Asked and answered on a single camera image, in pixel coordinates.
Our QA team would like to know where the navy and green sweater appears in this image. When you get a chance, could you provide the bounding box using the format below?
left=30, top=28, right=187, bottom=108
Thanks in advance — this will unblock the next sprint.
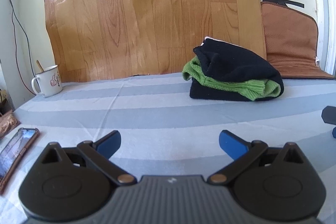
left=182, top=36, right=284, bottom=102

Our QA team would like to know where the smartphone in brown case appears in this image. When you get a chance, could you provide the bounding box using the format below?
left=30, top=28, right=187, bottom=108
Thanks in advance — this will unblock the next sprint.
left=1, top=127, right=40, bottom=195

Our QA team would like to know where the brown mesh seat cushion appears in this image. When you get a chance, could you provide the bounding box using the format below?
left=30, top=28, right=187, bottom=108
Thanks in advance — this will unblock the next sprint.
left=261, top=2, right=334, bottom=80

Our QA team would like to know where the brown snack bag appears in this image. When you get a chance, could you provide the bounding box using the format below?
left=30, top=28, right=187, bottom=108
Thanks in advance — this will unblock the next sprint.
left=0, top=110, right=21, bottom=139

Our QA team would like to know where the blue striped bed sheet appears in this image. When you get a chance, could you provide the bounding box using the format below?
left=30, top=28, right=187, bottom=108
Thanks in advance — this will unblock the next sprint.
left=1, top=73, right=335, bottom=223

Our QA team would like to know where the white enamel mug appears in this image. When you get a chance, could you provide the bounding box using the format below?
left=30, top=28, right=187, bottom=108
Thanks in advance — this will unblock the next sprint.
left=31, top=65, right=63, bottom=97

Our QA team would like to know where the wooden stick in mug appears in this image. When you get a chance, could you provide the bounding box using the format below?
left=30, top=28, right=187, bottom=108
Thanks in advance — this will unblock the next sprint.
left=36, top=60, right=45, bottom=72

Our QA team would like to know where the black tape cross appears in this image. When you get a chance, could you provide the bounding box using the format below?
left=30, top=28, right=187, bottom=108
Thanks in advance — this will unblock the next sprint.
left=262, top=0, right=305, bottom=9

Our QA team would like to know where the wooden headboard panel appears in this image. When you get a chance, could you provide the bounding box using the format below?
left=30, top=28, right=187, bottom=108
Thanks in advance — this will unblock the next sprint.
left=45, top=0, right=266, bottom=82

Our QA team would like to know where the black wall cable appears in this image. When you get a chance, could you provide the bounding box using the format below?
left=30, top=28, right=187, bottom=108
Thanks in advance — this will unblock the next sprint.
left=6, top=0, right=38, bottom=96

